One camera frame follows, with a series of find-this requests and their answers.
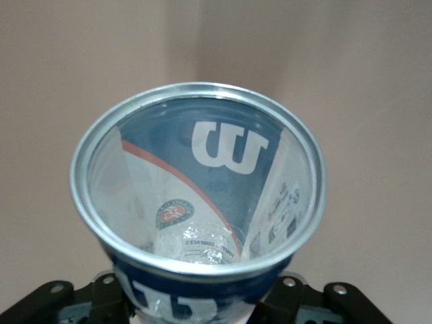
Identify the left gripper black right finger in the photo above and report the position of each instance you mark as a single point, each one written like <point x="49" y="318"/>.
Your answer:
<point x="351" y="307"/>

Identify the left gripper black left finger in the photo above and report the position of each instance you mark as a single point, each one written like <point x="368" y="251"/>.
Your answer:
<point x="30" y="307"/>

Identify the blue white tennis ball can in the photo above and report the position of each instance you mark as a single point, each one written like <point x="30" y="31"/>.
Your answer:
<point x="219" y="152"/>

